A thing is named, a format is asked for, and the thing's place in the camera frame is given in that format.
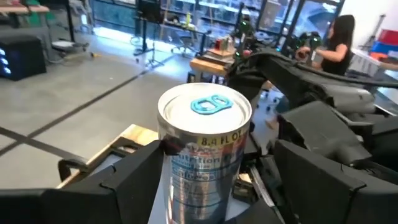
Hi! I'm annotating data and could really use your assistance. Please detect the person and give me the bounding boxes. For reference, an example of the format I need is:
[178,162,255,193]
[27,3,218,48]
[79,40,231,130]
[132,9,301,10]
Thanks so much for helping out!
[295,14,357,77]

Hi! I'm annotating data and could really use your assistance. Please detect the Red Bull can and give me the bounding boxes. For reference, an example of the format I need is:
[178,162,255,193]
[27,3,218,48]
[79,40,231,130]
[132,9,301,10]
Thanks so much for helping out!
[157,82,253,224]

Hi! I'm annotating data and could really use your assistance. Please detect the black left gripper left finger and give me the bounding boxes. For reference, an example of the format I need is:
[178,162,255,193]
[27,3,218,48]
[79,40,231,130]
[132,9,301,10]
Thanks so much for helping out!
[0,139,164,224]

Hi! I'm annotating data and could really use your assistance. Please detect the black tripod stand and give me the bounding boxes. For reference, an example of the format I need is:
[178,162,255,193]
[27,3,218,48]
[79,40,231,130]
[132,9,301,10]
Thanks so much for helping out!
[133,0,165,68]

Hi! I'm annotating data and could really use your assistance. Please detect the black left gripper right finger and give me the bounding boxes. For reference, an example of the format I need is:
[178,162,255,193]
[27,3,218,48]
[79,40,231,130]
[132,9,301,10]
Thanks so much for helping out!
[273,139,398,224]

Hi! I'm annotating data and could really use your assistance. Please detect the red plastic bin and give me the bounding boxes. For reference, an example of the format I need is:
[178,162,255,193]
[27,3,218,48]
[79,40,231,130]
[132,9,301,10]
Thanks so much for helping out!
[377,28,398,46]

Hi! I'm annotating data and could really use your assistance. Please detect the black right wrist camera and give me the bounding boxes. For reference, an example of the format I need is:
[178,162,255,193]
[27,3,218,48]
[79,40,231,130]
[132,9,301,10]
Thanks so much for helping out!
[278,101,373,164]

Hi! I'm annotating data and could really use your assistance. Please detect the wooden table black legs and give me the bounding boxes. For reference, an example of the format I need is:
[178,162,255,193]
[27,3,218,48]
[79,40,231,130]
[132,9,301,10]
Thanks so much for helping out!
[0,2,77,43]

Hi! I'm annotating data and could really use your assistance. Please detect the black table edge handle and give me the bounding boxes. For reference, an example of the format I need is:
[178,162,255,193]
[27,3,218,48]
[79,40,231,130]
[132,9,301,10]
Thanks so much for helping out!
[58,156,93,183]

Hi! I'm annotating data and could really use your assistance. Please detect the black floor device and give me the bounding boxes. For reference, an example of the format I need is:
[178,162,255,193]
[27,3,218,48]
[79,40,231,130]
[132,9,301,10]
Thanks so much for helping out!
[0,35,47,82]

